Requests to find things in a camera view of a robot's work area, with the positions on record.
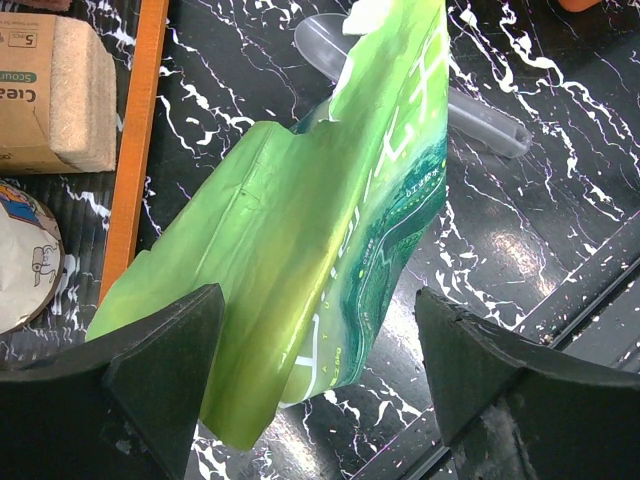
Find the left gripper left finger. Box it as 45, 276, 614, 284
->
1, 285, 224, 479

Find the clear plastic scoop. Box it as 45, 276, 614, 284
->
293, 13, 533, 159

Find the white orange litter box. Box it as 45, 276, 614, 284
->
558, 0, 600, 13

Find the orange wooden shelf rack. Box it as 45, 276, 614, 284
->
99, 0, 169, 299

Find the tan sponge pack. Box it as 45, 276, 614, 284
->
1, 12, 117, 175

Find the green litter bag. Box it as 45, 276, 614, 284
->
87, 1, 449, 450

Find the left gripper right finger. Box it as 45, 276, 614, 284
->
415, 288, 639, 479

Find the brown scouring pad pack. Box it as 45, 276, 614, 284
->
10, 0, 71, 12

